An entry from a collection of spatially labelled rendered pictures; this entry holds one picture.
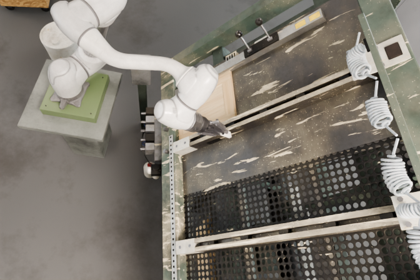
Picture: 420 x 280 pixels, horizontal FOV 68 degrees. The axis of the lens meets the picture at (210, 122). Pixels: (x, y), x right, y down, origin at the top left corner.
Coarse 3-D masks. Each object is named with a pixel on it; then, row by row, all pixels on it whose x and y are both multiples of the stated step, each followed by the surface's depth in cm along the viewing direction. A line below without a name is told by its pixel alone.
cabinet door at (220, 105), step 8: (224, 80) 172; (216, 88) 175; (224, 88) 170; (232, 88) 168; (216, 96) 173; (224, 96) 168; (232, 96) 165; (208, 104) 175; (216, 104) 171; (224, 104) 167; (232, 104) 163; (200, 112) 178; (208, 112) 173; (216, 112) 169; (224, 112) 165; (232, 112) 161; (224, 120) 164; (184, 136) 180
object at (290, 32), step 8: (320, 8) 142; (320, 16) 140; (304, 24) 145; (312, 24) 144; (280, 32) 153; (288, 32) 150; (296, 32) 148; (280, 40) 152; (288, 40) 152; (264, 48) 157; (272, 48) 157; (240, 56) 166; (256, 56) 162; (224, 64) 172; (232, 64) 168; (240, 64) 168; (224, 72) 173
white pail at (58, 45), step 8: (48, 24) 266; (40, 32) 261; (48, 32) 263; (56, 32) 265; (48, 40) 260; (56, 40) 258; (64, 40) 263; (48, 48) 259; (56, 48) 257; (64, 48) 259; (72, 48) 266; (56, 56) 267; (64, 56) 268
